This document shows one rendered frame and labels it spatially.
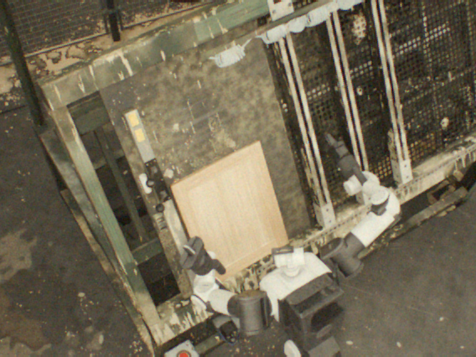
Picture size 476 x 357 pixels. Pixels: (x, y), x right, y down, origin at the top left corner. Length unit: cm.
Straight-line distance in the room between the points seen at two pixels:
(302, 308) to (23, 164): 255
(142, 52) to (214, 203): 78
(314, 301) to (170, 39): 111
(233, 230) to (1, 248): 178
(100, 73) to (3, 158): 227
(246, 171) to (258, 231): 32
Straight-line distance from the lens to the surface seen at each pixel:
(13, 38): 304
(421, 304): 429
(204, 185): 295
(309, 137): 308
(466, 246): 452
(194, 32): 264
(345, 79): 309
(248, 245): 319
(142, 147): 275
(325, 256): 279
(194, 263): 249
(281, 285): 271
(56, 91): 252
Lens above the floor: 387
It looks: 60 degrees down
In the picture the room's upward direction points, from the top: 4 degrees clockwise
